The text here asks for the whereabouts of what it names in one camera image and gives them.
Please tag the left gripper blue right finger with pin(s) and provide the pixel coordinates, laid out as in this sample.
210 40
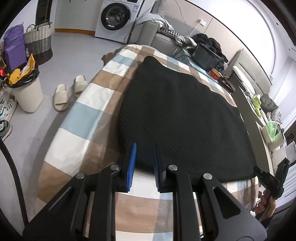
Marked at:
159 168

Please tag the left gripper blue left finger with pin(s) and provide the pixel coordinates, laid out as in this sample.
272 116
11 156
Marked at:
129 165

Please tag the black knit sweater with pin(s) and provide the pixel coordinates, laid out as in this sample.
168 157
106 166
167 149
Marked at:
195 127

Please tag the black clothes pile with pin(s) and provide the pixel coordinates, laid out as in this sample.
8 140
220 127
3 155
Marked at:
214 46

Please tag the person's right hand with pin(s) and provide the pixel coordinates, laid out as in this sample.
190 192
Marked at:
266 204

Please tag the checkered bed blanket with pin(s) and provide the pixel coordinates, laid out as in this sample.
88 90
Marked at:
86 141

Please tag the white bowl with green bag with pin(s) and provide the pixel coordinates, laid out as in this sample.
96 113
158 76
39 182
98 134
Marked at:
272 133

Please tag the beige slipper far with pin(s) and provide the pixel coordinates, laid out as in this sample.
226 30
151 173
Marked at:
80 84

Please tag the beige slipper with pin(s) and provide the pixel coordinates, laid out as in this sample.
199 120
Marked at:
61 98
80 84

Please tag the beige slipper near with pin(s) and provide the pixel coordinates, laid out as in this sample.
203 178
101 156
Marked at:
61 98

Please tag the black food tray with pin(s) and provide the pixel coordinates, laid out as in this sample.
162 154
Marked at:
226 84

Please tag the red round food tin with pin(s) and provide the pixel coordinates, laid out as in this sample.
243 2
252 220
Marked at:
215 74

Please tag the grey sofa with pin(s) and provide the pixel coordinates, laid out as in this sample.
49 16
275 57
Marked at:
155 31

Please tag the black rice cooker pot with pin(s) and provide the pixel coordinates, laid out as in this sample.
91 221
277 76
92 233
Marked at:
205 57

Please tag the white trash bin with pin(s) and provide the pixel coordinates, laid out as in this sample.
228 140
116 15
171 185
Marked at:
28 91

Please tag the white sneaker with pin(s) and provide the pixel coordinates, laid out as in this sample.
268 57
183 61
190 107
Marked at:
8 106

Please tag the white washing machine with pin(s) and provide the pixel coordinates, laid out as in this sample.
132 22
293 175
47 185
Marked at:
116 20

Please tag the woven laundry basket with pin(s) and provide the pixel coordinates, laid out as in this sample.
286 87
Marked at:
38 41

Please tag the purple bag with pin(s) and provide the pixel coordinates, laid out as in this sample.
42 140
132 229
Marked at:
14 47

